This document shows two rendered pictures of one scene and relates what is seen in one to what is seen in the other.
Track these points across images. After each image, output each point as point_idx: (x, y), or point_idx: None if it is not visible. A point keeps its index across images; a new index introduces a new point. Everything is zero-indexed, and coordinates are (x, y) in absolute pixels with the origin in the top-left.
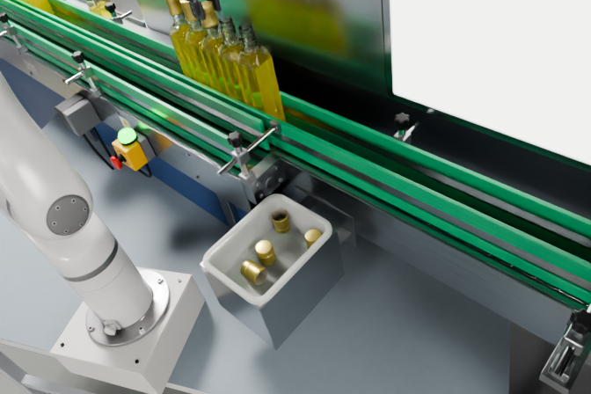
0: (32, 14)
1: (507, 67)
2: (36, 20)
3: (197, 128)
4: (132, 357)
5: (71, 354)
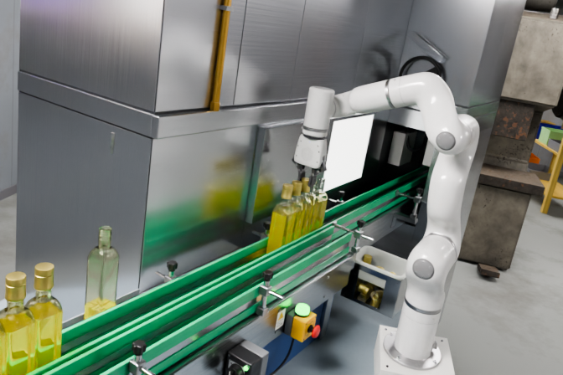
0: (102, 348)
1: (348, 156)
2: (105, 354)
3: (335, 246)
4: (441, 343)
5: (452, 372)
